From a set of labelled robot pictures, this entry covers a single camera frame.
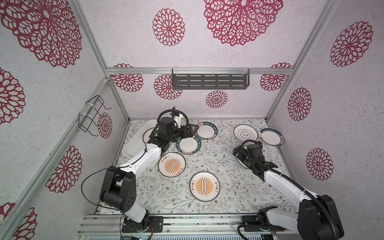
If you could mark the orange sunburst plate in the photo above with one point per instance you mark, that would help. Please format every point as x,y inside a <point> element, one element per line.
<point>171,165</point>
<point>204,186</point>
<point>147,135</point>

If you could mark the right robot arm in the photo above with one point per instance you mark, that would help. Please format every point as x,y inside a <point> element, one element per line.
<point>317,217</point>

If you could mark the black wire wall rack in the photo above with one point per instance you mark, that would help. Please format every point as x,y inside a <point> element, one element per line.
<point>96,121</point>

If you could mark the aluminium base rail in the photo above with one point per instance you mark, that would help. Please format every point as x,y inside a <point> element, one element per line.
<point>177,224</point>

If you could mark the green rim plate left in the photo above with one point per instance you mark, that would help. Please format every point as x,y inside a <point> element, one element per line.
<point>188,146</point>

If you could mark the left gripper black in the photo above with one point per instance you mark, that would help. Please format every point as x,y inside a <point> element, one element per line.
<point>190,132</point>

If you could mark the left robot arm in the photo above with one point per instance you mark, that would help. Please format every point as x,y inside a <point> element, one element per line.
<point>119,186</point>

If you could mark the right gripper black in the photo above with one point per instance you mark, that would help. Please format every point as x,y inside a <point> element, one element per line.
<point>236,150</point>

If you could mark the white plastic bin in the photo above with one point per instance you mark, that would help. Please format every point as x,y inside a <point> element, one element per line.
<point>134,141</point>

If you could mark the green rim plate back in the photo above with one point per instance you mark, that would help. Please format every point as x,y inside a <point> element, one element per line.
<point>207,131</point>

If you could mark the striped rim plate far right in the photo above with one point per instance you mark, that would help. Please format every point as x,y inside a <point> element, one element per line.
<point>271,137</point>

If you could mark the white plate brown line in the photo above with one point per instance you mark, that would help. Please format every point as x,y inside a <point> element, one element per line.
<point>245,132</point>

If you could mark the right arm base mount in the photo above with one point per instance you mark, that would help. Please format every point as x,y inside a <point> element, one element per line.
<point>259,221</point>

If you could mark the grey slotted wall shelf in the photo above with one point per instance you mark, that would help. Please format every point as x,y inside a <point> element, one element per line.
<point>213,81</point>

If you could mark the white flower outline plate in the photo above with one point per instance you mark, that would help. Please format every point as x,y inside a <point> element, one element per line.
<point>240,162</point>

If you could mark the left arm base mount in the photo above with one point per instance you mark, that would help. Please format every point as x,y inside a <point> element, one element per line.
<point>148,225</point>

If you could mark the green rim plate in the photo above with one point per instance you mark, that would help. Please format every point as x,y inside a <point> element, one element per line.
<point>207,131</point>
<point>188,146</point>

